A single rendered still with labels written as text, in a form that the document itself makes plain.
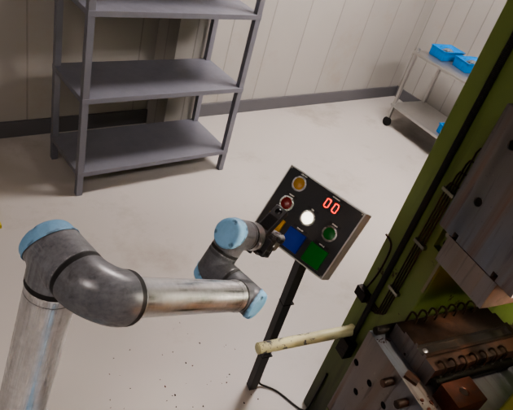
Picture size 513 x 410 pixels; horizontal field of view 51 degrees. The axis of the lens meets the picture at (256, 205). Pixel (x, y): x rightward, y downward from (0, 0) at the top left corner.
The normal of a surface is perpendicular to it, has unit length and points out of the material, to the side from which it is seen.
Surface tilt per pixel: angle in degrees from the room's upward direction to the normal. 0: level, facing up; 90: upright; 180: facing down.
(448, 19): 90
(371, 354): 90
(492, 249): 90
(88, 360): 0
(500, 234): 90
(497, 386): 0
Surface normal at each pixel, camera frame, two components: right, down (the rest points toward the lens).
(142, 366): 0.25, -0.79
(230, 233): -0.38, -0.20
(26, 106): 0.57, 0.59
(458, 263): -0.89, 0.05
